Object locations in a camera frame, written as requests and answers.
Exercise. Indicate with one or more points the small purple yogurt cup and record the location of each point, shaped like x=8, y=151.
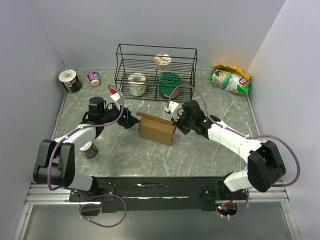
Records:
x=93, y=78

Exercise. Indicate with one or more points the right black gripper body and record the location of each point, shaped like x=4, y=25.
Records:
x=187, y=124

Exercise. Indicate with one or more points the yellow chips bag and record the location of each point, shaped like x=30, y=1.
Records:
x=232, y=69

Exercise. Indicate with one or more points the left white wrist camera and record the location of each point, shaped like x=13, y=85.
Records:
x=116, y=96

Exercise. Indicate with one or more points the black wire rack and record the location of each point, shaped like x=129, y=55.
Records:
x=138, y=58

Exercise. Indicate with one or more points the green chips bag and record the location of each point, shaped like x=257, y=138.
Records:
x=230, y=82

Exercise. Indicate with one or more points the green lid jar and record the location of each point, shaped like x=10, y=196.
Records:
x=167, y=83

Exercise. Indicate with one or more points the brown cardboard box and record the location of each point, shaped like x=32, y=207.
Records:
x=156, y=129

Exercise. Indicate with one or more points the white yellow cup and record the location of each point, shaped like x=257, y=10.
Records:
x=137, y=84

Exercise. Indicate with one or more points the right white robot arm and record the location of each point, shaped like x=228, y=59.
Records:
x=265, y=165

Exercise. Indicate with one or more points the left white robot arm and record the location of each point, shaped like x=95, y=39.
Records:
x=55, y=161

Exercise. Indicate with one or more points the aluminium rail frame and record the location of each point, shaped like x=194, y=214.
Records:
x=39, y=194

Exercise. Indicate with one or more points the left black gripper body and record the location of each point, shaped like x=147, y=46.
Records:
x=123, y=121

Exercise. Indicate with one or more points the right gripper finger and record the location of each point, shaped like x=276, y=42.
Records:
x=178, y=125
x=175, y=119

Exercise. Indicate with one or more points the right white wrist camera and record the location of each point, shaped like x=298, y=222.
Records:
x=173, y=108

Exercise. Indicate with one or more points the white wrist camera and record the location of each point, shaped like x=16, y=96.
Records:
x=173, y=108
x=116, y=96

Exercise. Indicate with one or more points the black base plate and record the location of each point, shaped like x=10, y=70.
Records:
x=158, y=193

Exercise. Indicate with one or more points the orange yogurt cup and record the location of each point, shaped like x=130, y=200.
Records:
x=162, y=61

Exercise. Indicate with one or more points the black can white lid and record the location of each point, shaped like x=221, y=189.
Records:
x=70, y=81

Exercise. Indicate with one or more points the metal tin can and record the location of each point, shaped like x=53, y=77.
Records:
x=89, y=150

